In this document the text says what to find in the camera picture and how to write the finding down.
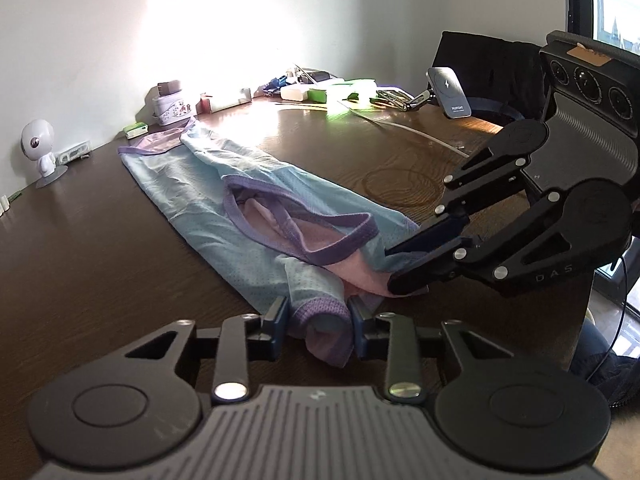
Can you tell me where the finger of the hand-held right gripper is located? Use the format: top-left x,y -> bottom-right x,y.
385,145 -> 531,258
387,191 -> 568,297

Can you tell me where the blue clips pile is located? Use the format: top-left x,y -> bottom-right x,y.
255,76 -> 291,97

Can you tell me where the long green box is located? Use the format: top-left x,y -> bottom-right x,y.
210,87 -> 252,111

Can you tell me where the thin black cable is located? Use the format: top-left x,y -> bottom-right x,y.
585,255 -> 631,381

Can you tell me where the white rectangular device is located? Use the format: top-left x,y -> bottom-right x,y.
56,142 -> 92,165

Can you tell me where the white cable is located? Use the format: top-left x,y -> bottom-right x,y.
350,110 -> 471,158

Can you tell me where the window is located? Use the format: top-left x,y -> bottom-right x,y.
565,0 -> 640,53

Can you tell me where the black wireless charger stand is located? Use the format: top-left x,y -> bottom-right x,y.
426,66 -> 473,121

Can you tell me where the white printed tin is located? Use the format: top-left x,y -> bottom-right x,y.
151,92 -> 193,126

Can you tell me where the person's jeans leg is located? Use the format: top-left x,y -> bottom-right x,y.
575,320 -> 640,406

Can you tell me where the pink and blue mesh shirt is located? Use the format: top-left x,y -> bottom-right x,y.
117,117 -> 431,368

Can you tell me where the dark cloth covered chair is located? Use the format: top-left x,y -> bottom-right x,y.
432,31 -> 548,126

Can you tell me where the flat green box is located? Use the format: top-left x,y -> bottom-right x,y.
327,79 -> 378,103

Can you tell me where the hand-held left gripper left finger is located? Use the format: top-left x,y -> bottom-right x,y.
125,296 -> 290,405

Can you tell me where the white robot figurine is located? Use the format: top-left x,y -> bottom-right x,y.
20,119 -> 68,189

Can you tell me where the metal hex key set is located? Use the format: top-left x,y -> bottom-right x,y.
372,87 -> 431,111

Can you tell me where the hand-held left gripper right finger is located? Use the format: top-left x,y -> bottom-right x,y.
348,296 -> 515,405

